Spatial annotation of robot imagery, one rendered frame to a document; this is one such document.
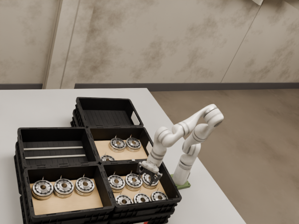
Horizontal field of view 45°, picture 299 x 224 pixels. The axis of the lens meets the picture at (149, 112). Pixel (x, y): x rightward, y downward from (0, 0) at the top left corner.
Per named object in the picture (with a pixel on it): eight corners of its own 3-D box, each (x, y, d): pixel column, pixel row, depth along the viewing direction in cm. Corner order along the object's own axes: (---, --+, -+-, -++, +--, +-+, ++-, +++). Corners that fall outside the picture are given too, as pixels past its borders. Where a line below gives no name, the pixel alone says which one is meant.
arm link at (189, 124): (177, 117, 173) (187, 131, 170) (216, 99, 187) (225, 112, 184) (171, 126, 180) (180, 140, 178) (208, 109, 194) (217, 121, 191)
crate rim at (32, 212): (98, 166, 198) (99, 163, 197) (114, 210, 178) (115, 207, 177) (23, 170, 179) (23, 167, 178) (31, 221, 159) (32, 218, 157)
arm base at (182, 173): (180, 174, 243) (188, 155, 234) (187, 184, 237) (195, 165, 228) (169, 176, 238) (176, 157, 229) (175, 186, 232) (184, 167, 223)
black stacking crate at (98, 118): (125, 111, 263) (129, 99, 257) (139, 139, 243) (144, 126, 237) (72, 110, 244) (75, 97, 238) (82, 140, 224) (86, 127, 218)
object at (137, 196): (147, 192, 201) (147, 192, 201) (153, 207, 194) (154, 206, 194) (131, 194, 196) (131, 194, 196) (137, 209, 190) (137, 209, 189)
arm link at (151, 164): (140, 165, 174) (144, 156, 171) (148, 153, 184) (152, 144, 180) (156, 174, 173) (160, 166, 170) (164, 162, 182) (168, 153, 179)
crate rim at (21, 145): (85, 129, 219) (86, 126, 217) (98, 166, 198) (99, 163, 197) (16, 130, 199) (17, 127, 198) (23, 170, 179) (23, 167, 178)
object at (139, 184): (138, 173, 211) (139, 173, 210) (144, 186, 204) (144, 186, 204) (123, 174, 206) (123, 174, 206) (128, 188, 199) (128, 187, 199)
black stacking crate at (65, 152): (82, 141, 224) (86, 127, 217) (94, 177, 204) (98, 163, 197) (15, 142, 205) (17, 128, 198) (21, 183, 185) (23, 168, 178)
